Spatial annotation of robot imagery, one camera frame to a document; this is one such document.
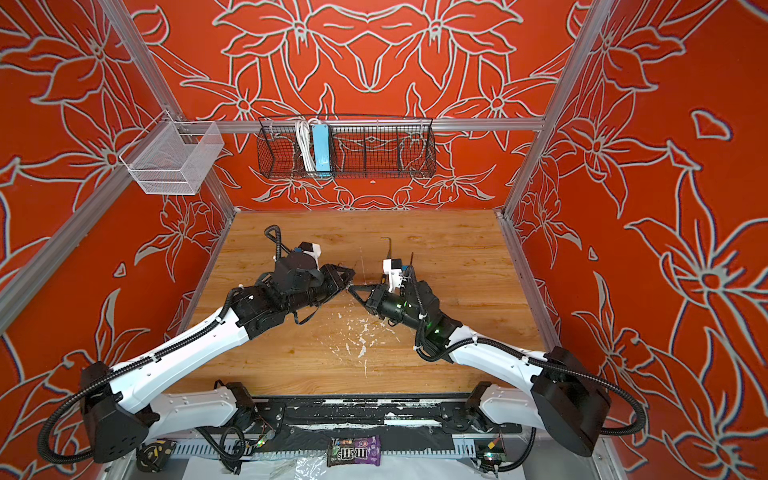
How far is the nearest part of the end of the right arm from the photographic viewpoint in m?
0.65

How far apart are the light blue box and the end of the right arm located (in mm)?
438

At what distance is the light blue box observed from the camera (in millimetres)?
898
